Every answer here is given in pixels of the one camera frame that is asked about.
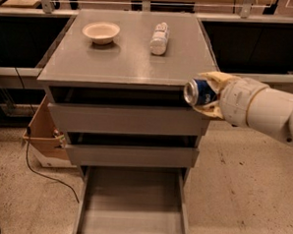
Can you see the grey metal rail frame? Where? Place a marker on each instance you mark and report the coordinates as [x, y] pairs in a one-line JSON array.
[[259, 49]]

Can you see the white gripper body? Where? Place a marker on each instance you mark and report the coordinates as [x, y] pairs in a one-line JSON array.
[[235, 100]]

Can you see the brown cardboard box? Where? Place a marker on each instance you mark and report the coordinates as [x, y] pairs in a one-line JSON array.
[[43, 135]]

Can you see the grey top drawer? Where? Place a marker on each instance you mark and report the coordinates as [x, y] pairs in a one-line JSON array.
[[128, 120]]

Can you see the grey drawer cabinet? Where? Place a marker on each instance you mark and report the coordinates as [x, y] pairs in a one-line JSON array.
[[115, 85]]

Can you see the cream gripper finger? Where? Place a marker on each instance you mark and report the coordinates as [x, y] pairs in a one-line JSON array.
[[216, 81], [211, 110]]

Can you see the blue pepsi can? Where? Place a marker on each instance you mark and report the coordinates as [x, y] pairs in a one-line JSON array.
[[199, 93]]

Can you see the grey drawer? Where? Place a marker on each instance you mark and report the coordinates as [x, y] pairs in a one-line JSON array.
[[139, 156], [128, 120], [130, 200]]

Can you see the white plastic bottle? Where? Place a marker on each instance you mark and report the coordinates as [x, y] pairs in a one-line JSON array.
[[159, 39]]

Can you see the grey middle drawer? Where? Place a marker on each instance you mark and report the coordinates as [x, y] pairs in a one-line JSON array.
[[139, 156]]

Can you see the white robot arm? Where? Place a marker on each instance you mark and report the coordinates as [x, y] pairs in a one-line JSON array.
[[271, 113]]

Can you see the grey bottom drawer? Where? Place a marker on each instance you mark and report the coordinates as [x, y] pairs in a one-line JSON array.
[[130, 200]]

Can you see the white paper bowl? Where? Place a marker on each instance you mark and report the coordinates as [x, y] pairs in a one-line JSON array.
[[101, 33]]

